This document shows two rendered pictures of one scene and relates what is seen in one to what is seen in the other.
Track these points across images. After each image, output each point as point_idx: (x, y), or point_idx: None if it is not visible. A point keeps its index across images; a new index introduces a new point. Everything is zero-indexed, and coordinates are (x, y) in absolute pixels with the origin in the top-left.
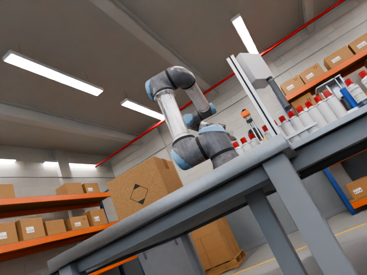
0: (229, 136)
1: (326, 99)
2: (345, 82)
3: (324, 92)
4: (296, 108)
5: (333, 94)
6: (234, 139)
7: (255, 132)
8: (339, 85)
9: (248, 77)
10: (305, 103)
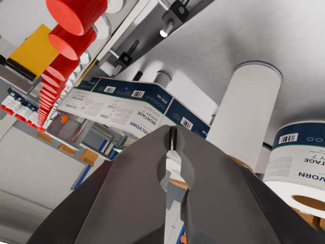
0: (130, 152)
1: (65, 109)
2: (41, 106)
3: (39, 102)
4: (42, 92)
5: (58, 106)
6: (175, 126)
7: (188, 189)
8: (55, 118)
9: None
10: (42, 97)
